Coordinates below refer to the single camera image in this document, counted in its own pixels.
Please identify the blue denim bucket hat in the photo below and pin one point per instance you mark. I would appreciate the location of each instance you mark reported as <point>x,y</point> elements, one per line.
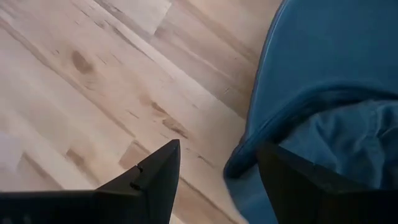
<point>326,46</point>

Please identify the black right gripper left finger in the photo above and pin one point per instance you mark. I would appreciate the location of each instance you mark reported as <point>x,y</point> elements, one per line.
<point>140,202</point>

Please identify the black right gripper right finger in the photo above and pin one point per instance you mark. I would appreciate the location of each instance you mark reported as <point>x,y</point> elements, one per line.
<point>311,205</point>

